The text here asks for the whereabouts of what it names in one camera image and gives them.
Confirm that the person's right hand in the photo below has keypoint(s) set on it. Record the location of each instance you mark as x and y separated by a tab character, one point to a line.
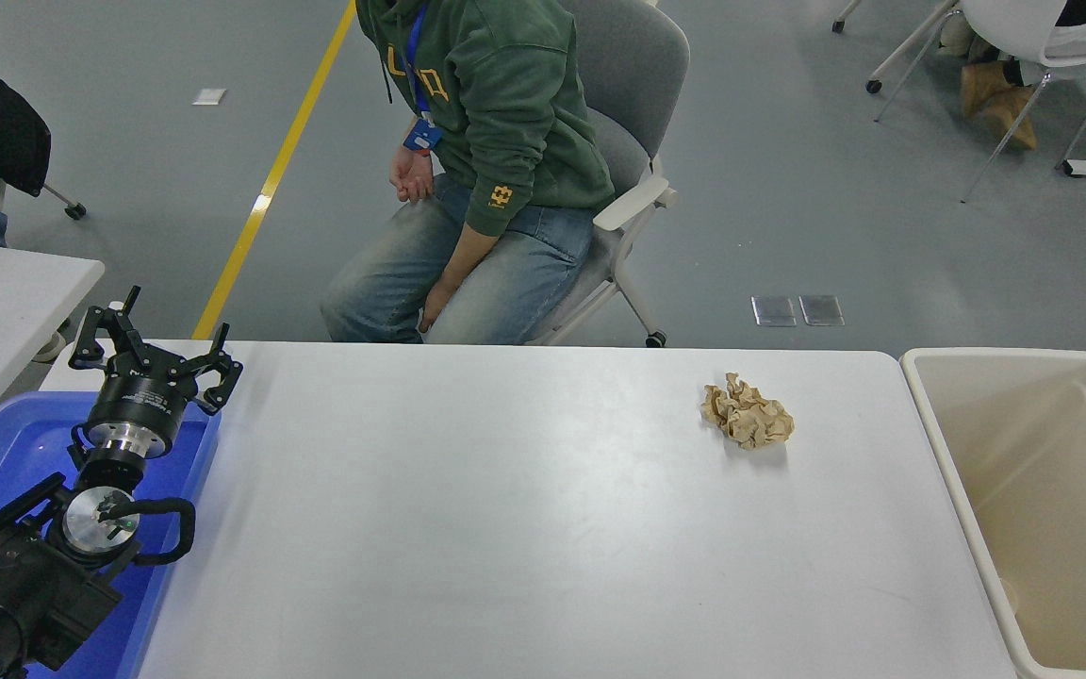
411	179

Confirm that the seated person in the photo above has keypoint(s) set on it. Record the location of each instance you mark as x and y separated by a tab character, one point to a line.
505	104

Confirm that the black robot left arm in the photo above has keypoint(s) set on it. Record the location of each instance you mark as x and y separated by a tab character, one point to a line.
24	585

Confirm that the metal floor plate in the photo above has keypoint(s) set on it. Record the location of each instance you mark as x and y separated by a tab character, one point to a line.
774	311
821	309

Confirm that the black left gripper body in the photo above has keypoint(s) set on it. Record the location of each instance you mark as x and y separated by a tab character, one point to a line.
133	396

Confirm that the person with tan boots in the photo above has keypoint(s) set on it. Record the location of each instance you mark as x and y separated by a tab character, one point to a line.
1000	104

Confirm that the chair with black caster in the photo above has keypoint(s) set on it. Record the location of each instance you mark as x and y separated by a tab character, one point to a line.
76	211

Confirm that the white shell chair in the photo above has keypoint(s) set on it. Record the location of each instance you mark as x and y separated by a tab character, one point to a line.
1014	24

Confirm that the person's left hand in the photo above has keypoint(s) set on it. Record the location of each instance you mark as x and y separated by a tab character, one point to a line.
437	302

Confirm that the white side table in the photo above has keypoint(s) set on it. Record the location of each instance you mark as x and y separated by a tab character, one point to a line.
6	302

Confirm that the large pale plastic bin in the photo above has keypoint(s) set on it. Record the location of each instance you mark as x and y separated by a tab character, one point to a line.
1052	490

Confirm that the person's left forearm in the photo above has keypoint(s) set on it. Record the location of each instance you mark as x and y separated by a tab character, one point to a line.
472	250

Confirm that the tan paper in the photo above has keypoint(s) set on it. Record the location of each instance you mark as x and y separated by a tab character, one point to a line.
750	415

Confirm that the white grey office chair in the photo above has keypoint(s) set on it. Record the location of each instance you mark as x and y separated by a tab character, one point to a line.
637	57

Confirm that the chair base with casters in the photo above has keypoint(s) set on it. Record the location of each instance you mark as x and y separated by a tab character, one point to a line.
874	87

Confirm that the blue plastic tray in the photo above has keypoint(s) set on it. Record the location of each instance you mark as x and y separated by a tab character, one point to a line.
15	443

